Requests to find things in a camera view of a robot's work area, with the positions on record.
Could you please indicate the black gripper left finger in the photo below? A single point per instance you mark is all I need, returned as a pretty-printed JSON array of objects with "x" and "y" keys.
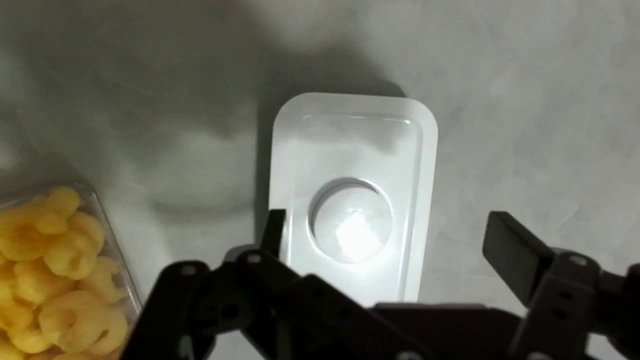
[{"x": 266, "y": 313}]

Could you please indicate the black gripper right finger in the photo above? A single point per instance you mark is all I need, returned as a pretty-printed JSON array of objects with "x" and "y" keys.
[{"x": 573, "y": 307}]

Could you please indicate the white rectangular container lid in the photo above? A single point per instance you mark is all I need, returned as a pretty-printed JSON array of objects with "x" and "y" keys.
[{"x": 352, "y": 153}]

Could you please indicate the clear plastic food container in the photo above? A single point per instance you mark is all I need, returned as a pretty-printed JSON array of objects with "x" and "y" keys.
[{"x": 124, "y": 280}]

